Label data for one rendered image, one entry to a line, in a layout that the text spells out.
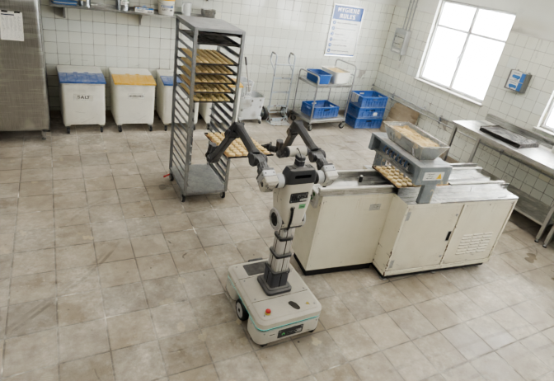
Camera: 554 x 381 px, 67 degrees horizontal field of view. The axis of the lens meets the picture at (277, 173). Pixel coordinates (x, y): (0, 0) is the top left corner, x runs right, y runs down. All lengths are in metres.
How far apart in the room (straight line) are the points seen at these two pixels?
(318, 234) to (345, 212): 0.29
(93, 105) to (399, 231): 4.20
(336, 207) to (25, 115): 3.92
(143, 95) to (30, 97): 1.36
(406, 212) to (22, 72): 4.40
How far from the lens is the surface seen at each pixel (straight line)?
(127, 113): 6.12
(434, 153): 3.60
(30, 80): 5.66
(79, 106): 6.03
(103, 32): 6.47
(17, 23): 5.51
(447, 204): 3.85
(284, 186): 2.65
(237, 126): 2.89
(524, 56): 6.66
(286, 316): 3.06
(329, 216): 3.45
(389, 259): 3.84
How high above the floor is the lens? 2.39
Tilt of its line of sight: 26 degrees down
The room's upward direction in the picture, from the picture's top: 10 degrees clockwise
